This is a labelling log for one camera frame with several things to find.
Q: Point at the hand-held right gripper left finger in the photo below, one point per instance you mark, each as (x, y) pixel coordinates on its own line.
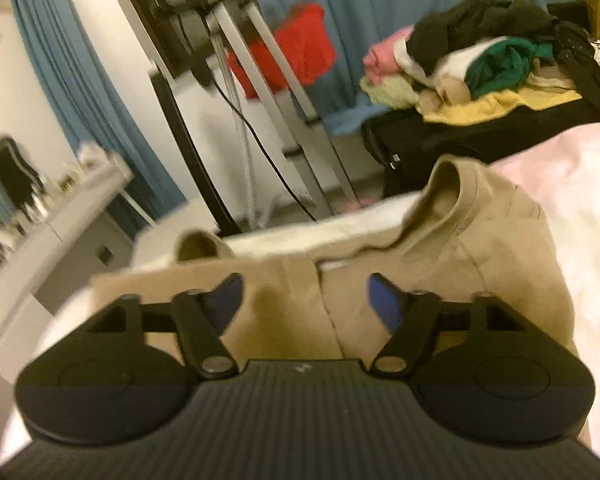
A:
(225, 300)

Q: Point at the pile of clothes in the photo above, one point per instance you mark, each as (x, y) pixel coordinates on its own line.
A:
(480, 60)

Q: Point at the narrow blue curtain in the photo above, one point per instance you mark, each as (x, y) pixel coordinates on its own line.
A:
(55, 60)

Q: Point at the white vanity desk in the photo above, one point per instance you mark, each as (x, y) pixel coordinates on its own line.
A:
(55, 240)

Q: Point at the dark window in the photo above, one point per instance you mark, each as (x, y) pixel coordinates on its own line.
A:
(145, 10)

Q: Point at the tan t-shirt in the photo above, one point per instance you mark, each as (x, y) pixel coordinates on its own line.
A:
(480, 270)

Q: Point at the red garment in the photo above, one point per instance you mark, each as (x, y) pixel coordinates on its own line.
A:
(300, 45)

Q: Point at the wavy-framed mirror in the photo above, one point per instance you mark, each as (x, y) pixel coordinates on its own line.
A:
(10, 170)

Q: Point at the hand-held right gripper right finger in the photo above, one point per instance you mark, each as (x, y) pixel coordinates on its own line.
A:
(385, 300)

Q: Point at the black suitcase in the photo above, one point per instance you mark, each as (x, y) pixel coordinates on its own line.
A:
(455, 145)

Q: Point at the black wall socket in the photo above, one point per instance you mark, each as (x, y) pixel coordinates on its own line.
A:
(105, 256)

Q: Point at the garment steamer stand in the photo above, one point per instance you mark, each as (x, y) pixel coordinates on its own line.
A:
(295, 87)

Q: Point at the pastel bed blanket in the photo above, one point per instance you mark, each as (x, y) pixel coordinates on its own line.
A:
(590, 210)

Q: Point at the cluster of cosmetics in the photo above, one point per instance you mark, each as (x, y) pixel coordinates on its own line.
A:
(65, 180)

